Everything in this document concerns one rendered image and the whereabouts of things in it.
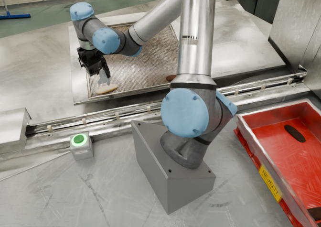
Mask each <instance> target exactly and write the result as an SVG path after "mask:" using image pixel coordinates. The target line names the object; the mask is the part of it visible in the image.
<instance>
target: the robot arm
mask: <svg viewBox="0 0 321 227"><path fill-rule="evenodd" d="M215 3H216V0H162V1H160V2H159V3H158V4H157V5H156V6H155V7H153V8H152V9H151V10H150V11H149V12H147V13H146V14H145V15H144V16H143V17H142V18H140V19H139V20H138V21H137V22H136V23H135V24H133V25H132V26H131V27H130V28H129V29H128V30H126V31H125V32H121V31H118V30H116V29H113V28H111V27H108V26H106V25H105V24H104V23H102V21H100V20H99V19H98V18H97V17H96V16H95V15H94V11H93V8H92V6H91V5H90V4H89V3H86V2H79V3H76V4H74V5H72V6H71V8H70V15H71V20H72V22H73V25H74V28H75V32H76V35H77V38H78V41H79V44H80V47H78V48H77V52H78V55H79V58H78V60H79V63H80V65H81V67H84V68H86V72H87V73H88V74H89V75H90V76H93V75H95V74H97V75H98V74H99V75H100V78H99V79H98V81H97V83H98V84H99V85H100V84H103V83H106V82H107V84H108V86H109V85H110V80H111V75H110V70H109V68H108V65H107V63H106V60H105V58H104V57H103V55H107V54H122V55H124V56H130V57H136V56H138V55H139V54H140V52H141V51H142V46H143V45H144V44H145V43H146V42H148V41H149V40H150V39H151V38H153V37H154V36H155V35H157V34H158V33H159V32H160V31H162V30H163V29H164V28H166V27H167V26H168V25H169V24H171V23H172V22H173V21H174V20H176V19H177V18H178V17H180V16H181V20H180V35H179V50H178V65H177V76H176V77H175V78H174V79H173V80H172V81H171V85H170V92H169V93H168V94H167V96H166V97H165V98H164V99H163V101H162V104H161V109H160V112H161V118H162V121H163V123H164V125H165V126H166V127H167V129H168V130H167V131H166V132H164V134H163V135H162V136H161V138H160V143H161V146H162V148H163V149H164V150H165V152H166V153H167V154H168V155H169V156H170V157H171V158H172V159H173V160H174V161H176V162H177V163H178V164H180V165H182V166H183V167H186V168H189V169H197V168H198V167H199V165H200V164H201V163H202V161H203V158H204V155H205V153H206V150H207V148H208V146H209V145H210V143H211V142H212V141H213V140H214V139H215V137H216V136H217V135H218V134H219V133H220V131H221V130H222V129H223V128H224V127H225V125H226V124H227V123H228V122H229V121H230V119H232V118H233V117H234V114H235V113H236V112H237V106H236V105H235V104H234V103H233V102H231V101H230V100H229V99H228V98H226V97H225V96H224V95H223V94H221V93H220V92H219V91H218V90H216V83H215V82H214V81H213V80H212V78H211V69H212V54H213V39H214V18H215ZM81 62H82V63H83V64H81ZM102 68H103V70H101V69H102Z"/></svg>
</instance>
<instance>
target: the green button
mask: <svg viewBox="0 0 321 227"><path fill-rule="evenodd" d="M84 140H85V138H84V136H83V135H76V136H75V137H74V139H73V141H74V143H75V144H80V143H82V142H83V141H84Z"/></svg>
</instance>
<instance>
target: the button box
mask: <svg viewBox="0 0 321 227"><path fill-rule="evenodd" d="M80 134H84V135H85V136H86V138H87V139H86V142H85V143H84V144H83V145H81V146H74V145H73V144H72V138H73V137H74V136H76V135H78V134H75V135H71V136H70V151H71V153H72V155H73V157H74V159H75V161H78V160H82V159H86V158H91V157H93V143H94V141H93V138H90V135H89V133H88V132H84V133H80Z"/></svg>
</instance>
